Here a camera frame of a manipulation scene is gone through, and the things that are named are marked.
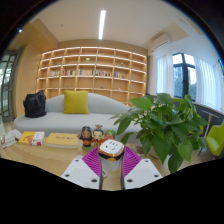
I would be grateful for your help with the long ceiling light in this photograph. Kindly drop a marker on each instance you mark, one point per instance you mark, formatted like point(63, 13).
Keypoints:
point(102, 24)

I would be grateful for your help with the green potted plant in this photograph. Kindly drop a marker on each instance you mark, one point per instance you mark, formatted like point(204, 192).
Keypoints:
point(163, 133)

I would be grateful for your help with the wide white sheer curtain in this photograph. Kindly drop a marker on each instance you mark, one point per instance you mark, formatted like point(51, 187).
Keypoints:
point(210, 86)

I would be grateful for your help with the flat yellow book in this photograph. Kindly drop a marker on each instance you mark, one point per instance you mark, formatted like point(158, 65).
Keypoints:
point(62, 140)

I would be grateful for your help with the black backpack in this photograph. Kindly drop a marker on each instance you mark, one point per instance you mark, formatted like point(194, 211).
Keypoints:
point(34, 104)

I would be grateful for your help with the slim white side table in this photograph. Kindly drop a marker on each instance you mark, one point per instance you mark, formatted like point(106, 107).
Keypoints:
point(210, 117)

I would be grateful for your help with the lime green chair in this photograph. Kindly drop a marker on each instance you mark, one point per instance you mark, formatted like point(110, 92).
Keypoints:
point(216, 140)

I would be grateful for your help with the white air conditioner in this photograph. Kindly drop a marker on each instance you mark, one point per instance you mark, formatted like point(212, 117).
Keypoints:
point(161, 41)

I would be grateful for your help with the light grey sofa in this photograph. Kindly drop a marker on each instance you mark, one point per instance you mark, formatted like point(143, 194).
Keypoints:
point(56, 121)

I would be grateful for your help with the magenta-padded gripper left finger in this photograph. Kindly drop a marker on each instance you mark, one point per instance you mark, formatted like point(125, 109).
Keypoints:
point(80, 170)

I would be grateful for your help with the white and red box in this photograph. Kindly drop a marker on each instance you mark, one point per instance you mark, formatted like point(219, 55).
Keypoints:
point(38, 138)

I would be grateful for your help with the dark framed glass door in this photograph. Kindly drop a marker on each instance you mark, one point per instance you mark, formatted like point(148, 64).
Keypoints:
point(7, 86)

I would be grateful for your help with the yellow and orange book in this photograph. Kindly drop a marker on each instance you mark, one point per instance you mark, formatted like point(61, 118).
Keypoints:
point(26, 137)

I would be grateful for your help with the wooden wall shelf unit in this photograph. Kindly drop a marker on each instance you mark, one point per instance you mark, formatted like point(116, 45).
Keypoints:
point(93, 71)

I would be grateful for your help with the yellow cushion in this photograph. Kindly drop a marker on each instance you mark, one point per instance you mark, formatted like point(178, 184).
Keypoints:
point(76, 102)

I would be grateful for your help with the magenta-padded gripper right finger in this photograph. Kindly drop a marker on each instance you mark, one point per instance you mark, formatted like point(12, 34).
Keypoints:
point(141, 171)

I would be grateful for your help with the white charger with gold band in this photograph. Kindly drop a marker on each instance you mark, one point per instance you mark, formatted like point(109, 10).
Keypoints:
point(111, 153)

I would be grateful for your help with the dark framed window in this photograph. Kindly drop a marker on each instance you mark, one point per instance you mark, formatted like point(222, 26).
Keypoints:
point(184, 76)

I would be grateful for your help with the three colourful figurines on base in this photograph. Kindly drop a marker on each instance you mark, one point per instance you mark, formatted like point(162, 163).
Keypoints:
point(87, 136)

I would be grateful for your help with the narrow white sheer curtain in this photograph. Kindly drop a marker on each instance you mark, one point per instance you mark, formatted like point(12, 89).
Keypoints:
point(164, 76)

